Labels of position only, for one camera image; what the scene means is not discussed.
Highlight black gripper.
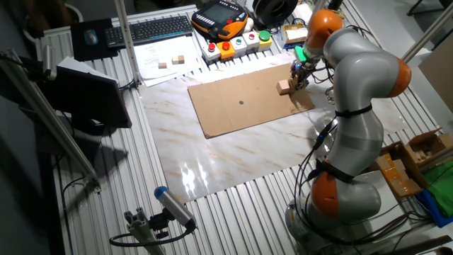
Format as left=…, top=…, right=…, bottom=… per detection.
left=290, top=60, right=313, bottom=91

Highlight cardboard box white label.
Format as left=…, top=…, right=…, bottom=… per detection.
left=281, top=23, right=309, bottom=45

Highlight yellow box green mushroom button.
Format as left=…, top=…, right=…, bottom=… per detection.
left=257, top=30, right=273, bottom=50

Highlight white box small red button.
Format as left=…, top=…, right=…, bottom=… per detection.
left=242, top=30, right=261, bottom=52

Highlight black connector blue light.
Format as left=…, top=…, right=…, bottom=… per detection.
left=313, top=129, right=328, bottom=149

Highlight white flat box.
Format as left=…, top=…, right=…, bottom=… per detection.
left=292, top=2, right=314, bottom=25

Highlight black filament spool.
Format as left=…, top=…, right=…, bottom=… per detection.
left=251, top=0, right=299, bottom=26

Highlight brown cardboard sheet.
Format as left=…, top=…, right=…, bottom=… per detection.
left=187, top=62, right=316, bottom=140

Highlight orange box red button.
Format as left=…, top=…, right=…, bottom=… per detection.
left=217, top=40, right=236, bottom=60

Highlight white box red mushroom button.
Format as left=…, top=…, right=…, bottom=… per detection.
left=201, top=42, right=222, bottom=63

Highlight black orange teach pendant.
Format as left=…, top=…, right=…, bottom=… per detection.
left=190, top=0, right=250, bottom=41

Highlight marble pattern sheet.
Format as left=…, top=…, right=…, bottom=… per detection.
left=139, top=38, right=410, bottom=205

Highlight taped cardboard box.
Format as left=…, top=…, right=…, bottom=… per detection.
left=364, top=140, right=429, bottom=198

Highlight large cardboard panel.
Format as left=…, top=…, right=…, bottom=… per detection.
left=418, top=42, right=453, bottom=114

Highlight printed paper sheets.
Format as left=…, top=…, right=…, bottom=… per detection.
left=133, top=35, right=202, bottom=88

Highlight open cardboard box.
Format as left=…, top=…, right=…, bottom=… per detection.
left=405, top=127, right=453, bottom=167

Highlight black keyboard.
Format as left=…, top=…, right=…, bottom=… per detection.
left=104, top=15, right=194, bottom=50

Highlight green cloth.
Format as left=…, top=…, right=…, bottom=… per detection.
left=423, top=161, right=453, bottom=219

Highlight blue fabric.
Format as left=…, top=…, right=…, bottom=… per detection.
left=415, top=189, right=453, bottom=229

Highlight dark monitor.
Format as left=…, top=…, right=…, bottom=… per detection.
left=42, top=65, right=132, bottom=129

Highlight grey computer mouse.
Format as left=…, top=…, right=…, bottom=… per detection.
left=84, top=28, right=99, bottom=46

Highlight short aluminium profile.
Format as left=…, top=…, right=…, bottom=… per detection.
left=123, top=207, right=167, bottom=255

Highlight black mouse pad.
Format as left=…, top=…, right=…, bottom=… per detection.
left=69, top=18, right=120, bottom=62

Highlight long diagonal aluminium profile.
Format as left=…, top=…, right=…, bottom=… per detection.
left=0, top=49, right=103, bottom=194

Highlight thin black gripper wires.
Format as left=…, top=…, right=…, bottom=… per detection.
left=307, top=59, right=336, bottom=103

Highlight black velcro strap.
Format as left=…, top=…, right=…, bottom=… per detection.
left=307, top=159, right=355, bottom=183
left=334, top=104, right=373, bottom=120

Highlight black cable bundle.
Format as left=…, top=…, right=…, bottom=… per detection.
left=292, top=120, right=436, bottom=249

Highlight slanted aluminium post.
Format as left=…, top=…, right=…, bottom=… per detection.
left=401, top=1, right=453, bottom=64

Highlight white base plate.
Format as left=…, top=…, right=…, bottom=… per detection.
left=353, top=169, right=413, bottom=245

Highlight silver camera blue end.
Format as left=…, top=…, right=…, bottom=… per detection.
left=154, top=186, right=197, bottom=231

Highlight black camera clamp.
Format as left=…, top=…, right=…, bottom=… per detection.
left=148, top=208, right=171, bottom=240

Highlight black camera cable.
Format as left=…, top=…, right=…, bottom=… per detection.
left=108, top=226, right=195, bottom=248

